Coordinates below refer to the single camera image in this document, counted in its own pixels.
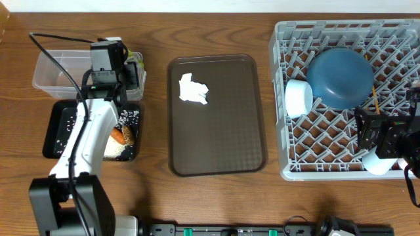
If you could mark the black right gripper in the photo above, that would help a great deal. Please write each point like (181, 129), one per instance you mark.
(366, 130)

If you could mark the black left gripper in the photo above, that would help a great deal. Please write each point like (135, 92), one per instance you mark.
(132, 73)

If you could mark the wooden chopstick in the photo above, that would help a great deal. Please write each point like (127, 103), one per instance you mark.
(374, 95)

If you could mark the light blue cup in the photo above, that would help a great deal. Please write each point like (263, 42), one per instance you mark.
(373, 164)

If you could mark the dark blue plate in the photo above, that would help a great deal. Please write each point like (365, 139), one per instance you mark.
(341, 77)

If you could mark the white napkin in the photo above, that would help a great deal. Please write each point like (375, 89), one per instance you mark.
(192, 91)

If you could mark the orange carrot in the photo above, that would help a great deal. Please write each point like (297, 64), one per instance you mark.
(118, 136)

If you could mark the light blue bowl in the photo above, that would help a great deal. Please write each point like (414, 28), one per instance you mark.
(298, 98)

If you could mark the yellow green snack wrapper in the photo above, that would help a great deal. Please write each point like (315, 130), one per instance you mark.
(135, 57)

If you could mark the pink cup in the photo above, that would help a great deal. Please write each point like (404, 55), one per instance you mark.
(402, 163)

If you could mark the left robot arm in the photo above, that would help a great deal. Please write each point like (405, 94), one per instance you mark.
(71, 200)

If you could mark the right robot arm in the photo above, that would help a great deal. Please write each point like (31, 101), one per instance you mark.
(389, 139)

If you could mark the grey plastic dishwasher rack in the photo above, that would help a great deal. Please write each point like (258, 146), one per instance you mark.
(323, 144)

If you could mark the black tray bin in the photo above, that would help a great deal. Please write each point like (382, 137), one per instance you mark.
(56, 110)

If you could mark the white rice pile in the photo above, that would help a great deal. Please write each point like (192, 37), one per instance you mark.
(58, 137)

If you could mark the clear plastic bin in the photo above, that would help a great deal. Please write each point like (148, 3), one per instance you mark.
(52, 80)

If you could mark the brown serving tray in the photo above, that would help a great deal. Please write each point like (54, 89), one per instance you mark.
(224, 136)

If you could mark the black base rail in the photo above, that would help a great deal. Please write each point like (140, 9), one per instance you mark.
(329, 226)

